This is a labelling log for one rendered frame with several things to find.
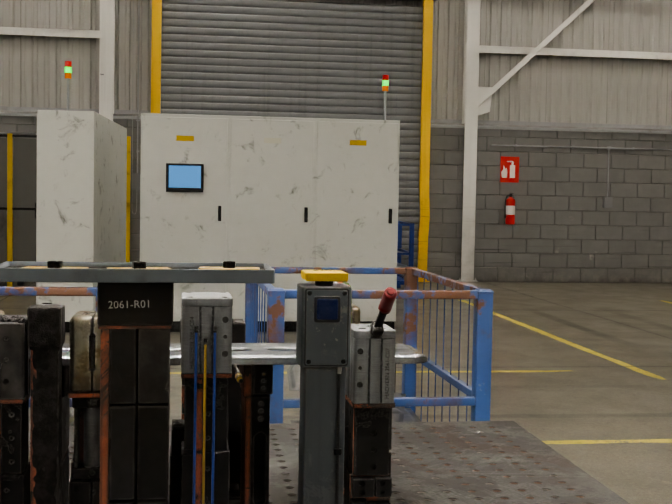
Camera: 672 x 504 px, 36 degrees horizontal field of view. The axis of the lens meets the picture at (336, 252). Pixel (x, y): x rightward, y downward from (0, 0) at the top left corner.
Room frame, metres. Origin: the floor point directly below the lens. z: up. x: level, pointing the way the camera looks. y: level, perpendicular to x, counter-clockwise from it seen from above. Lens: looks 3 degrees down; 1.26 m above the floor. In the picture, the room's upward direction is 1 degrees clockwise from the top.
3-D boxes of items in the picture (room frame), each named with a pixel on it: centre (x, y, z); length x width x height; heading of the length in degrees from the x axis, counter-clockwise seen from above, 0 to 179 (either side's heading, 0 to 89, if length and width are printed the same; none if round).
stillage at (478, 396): (4.18, -0.07, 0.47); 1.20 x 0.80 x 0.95; 9
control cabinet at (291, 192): (9.85, 0.64, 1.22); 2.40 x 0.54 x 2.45; 98
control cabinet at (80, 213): (10.52, 2.55, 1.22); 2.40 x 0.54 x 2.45; 5
